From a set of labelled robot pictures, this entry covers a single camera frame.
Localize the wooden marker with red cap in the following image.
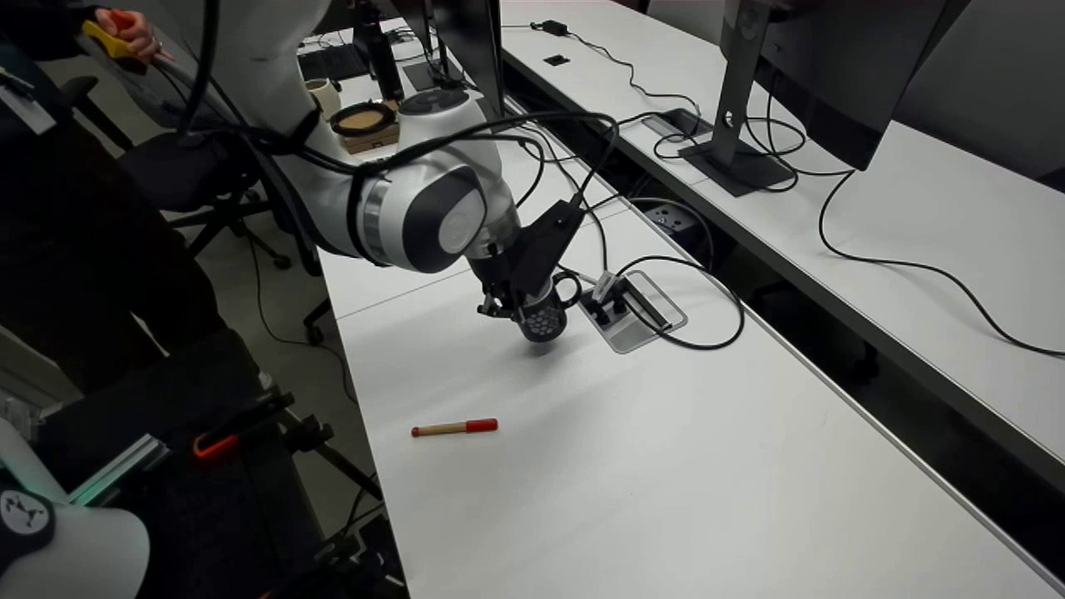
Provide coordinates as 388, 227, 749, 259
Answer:
410, 415, 501, 439

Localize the black office chair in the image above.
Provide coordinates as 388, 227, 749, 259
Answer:
52, 62, 295, 276

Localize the black dock box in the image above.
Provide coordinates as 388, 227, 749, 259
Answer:
652, 107, 711, 142

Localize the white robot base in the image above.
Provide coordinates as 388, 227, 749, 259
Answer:
0, 420, 154, 599

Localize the long black monitor cable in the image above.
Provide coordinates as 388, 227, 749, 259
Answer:
816, 163, 1065, 359

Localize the black clamp with orange handle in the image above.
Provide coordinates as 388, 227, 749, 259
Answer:
191, 385, 299, 465

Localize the aluminium extrusion bar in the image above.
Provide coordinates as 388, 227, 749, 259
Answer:
63, 433, 172, 510

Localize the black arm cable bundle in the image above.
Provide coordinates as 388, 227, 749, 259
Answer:
177, 0, 626, 291

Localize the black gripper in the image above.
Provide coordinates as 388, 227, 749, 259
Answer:
475, 203, 585, 327

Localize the yellow orange tool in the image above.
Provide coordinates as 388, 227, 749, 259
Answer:
81, 4, 167, 67

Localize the wooden box with black ring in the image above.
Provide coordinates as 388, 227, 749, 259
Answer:
328, 96, 403, 156

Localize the black looped cable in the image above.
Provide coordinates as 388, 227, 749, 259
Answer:
612, 252, 749, 355

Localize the grey monitor with metal stand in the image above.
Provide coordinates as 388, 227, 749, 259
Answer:
678, 0, 1065, 201

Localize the silver desk cable box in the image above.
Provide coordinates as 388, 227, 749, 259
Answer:
585, 269, 692, 355

